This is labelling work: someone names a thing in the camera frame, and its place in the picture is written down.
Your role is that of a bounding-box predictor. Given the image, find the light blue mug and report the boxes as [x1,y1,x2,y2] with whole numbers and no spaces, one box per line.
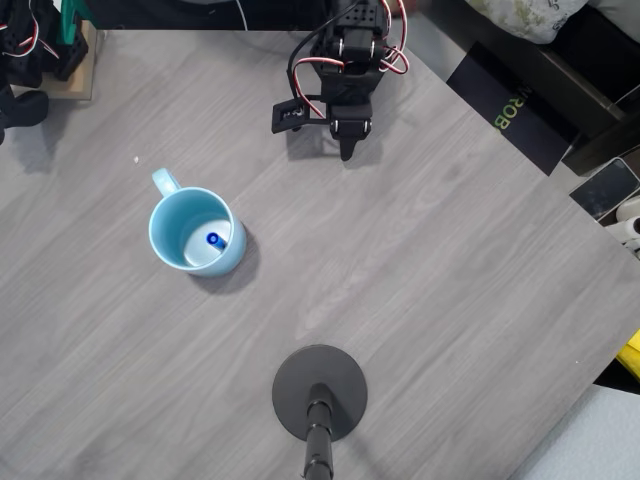
[147,167,248,279]

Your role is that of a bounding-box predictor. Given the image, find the black box green letters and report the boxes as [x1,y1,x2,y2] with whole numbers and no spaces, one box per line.
[444,41,584,177]

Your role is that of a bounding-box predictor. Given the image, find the floral white pillow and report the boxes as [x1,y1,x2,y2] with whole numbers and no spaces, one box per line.
[464,0,592,45]

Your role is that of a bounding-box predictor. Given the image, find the black smartphone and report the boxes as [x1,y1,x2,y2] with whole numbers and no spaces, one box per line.
[568,157,640,224]

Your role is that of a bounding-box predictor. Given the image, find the wooden base board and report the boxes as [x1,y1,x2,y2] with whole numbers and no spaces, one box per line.
[9,19,97,101]

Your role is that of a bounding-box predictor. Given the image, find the white plastic device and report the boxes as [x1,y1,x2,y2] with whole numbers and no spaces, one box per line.
[602,196,640,259]

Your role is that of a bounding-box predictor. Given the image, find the green clamp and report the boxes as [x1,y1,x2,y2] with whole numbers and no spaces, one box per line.
[53,0,87,46]

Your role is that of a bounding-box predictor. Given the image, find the yellow object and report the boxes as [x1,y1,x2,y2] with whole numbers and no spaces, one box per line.
[615,329,640,379]

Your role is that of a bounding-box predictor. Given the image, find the light grey cushion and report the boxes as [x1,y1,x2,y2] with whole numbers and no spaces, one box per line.
[504,382,640,480]

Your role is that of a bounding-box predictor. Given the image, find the black gripper camera mount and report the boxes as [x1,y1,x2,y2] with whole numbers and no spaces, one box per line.
[270,97,334,135]

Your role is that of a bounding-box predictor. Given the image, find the red white servo wire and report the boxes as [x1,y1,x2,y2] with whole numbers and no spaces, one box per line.
[372,0,411,76]
[291,56,347,120]

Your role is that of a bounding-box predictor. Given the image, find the black round camera stand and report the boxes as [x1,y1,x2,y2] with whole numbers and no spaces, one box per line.
[271,343,370,480]

